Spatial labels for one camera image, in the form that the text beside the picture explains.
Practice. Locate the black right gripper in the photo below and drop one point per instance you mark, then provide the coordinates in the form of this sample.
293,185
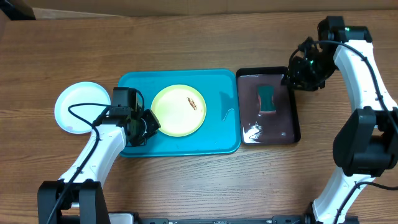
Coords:
298,78

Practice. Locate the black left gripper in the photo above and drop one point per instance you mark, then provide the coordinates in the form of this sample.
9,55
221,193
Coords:
153,125

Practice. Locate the yellow plate with stain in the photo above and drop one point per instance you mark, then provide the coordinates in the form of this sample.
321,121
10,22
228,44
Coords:
180,110

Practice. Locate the green and pink sponge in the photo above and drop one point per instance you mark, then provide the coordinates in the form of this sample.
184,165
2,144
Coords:
265,95

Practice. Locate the light blue plate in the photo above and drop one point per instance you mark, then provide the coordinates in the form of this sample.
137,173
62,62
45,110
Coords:
83,92

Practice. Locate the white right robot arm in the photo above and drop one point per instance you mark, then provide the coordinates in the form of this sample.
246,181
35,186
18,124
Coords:
366,145

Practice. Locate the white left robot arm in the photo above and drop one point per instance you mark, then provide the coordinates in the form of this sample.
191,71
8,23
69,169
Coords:
77,196

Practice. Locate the teal plastic serving tray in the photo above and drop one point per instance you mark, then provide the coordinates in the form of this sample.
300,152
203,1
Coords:
219,134

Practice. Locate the black rectangular water tray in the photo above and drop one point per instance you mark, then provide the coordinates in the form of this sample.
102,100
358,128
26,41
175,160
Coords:
281,127

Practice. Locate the brown cardboard backdrop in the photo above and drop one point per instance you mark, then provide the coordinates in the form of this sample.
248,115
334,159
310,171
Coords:
202,7

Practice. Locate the dark object top left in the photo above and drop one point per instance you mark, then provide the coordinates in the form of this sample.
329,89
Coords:
17,10

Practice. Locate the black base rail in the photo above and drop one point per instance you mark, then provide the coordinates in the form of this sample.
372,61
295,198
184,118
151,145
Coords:
217,221

